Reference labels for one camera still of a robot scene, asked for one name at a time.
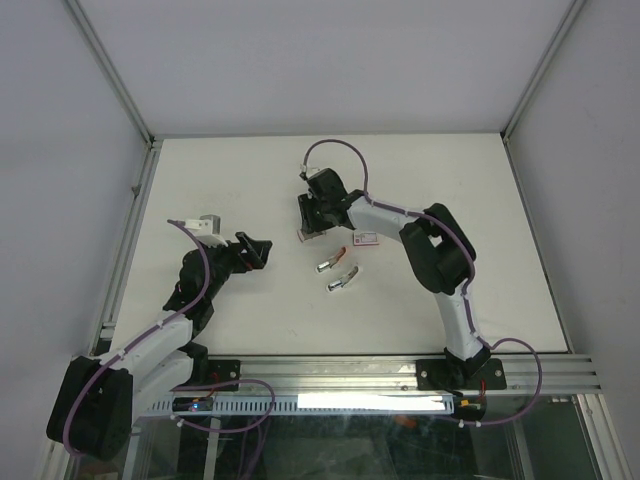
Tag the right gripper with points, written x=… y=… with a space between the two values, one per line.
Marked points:
x=309 y=224

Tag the aluminium mounting rail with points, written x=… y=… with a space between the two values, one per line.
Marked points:
x=546 y=374

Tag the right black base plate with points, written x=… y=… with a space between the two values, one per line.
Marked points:
x=440 y=374

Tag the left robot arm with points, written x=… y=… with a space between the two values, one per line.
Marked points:
x=101 y=397

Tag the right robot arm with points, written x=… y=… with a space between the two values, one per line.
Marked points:
x=440 y=255

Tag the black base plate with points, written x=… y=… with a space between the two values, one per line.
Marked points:
x=220 y=375
x=440 y=374

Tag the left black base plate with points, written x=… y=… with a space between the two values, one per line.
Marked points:
x=220 y=375

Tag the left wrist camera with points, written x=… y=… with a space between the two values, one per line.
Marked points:
x=206 y=229

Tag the pink white stapler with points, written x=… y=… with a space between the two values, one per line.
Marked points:
x=332 y=261

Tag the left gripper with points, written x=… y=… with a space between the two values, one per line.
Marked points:
x=254 y=255

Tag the white slotted cable duct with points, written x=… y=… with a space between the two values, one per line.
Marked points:
x=305 y=404

